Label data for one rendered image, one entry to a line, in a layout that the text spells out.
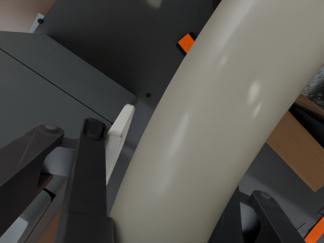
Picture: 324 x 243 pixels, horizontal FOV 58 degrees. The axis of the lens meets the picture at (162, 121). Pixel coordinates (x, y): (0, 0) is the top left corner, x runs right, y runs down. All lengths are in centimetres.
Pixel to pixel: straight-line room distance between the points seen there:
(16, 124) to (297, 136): 83
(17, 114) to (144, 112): 63
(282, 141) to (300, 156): 8
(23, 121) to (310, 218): 112
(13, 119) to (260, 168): 91
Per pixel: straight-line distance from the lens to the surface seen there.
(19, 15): 122
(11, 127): 49
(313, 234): 138
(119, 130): 15
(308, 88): 47
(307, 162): 109
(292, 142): 105
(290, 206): 129
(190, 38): 104
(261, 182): 121
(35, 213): 38
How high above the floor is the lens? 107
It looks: 75 degrees down
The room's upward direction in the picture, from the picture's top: 166 degrees counter-clockwise
